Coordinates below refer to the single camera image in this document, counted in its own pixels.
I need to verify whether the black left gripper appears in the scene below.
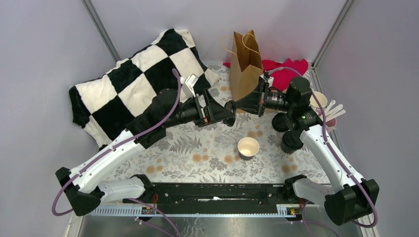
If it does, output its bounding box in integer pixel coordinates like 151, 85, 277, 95
164, 88, 234, 129

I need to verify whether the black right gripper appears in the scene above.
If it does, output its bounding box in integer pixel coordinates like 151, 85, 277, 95
233, 80, 294, 118

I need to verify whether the black plastic cup lid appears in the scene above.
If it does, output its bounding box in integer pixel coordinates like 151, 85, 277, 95
281, 131, 303, 150

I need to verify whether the black paper coffee cup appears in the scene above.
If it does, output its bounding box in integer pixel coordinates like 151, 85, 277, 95
280, 131, 303, 154

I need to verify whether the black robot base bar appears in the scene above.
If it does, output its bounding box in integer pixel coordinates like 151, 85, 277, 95
123, 175, 302, 221

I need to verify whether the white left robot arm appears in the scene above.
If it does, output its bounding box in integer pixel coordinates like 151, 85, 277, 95
52, 89, 237, 216

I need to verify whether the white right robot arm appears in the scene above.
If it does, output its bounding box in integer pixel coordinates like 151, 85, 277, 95
231, 77, 379, 226

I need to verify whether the brown paper bag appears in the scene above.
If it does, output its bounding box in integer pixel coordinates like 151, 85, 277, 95
220, 30, 263, 102

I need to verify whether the red cloth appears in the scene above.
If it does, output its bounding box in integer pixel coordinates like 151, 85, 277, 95
224, 58, 308, 91

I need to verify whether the floral patterned table mat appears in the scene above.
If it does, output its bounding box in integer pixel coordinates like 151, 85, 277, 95
92, 64, 331, 184

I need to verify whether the pink straw holder cup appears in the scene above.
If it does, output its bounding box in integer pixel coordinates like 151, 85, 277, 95
326, 117, 337, 132

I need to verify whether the black white checkered blanket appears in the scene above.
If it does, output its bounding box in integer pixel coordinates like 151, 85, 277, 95
69, 29, 220, 147

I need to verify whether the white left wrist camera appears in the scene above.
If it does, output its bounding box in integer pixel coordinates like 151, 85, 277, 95
182, 74, 199, 98

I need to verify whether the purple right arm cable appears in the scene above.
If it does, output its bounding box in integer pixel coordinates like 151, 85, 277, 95
266, 67, 378, 229

